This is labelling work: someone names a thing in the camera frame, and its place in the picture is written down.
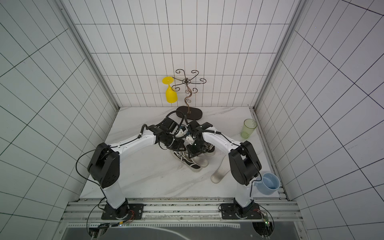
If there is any black white sneaker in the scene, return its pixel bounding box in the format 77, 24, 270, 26
172, 151, 202, 172
204, 144, 215, 157

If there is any white insole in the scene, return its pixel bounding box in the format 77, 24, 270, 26
192, 156, 209, 168
211, 161, 231, 184

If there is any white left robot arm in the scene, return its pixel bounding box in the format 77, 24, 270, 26
88, 117, 188, 210

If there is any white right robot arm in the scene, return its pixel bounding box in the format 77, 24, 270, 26
186, 121, 262, 211

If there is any yellow plastic wine glass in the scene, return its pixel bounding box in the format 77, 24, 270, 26
162, 77, 178, 104

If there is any green plastic cup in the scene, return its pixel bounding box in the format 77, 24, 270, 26
241, 119, 258, 139

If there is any light blue mug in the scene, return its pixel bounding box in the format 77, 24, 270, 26
256, 173, 281, 195

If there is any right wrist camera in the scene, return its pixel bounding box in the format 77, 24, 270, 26
185, 135, 195, 145

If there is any copper wire glass rack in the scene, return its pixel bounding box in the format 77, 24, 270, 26
171, 69, 207, 121

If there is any aluminium mounting rail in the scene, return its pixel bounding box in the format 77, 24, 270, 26
62, 198, 304, 228

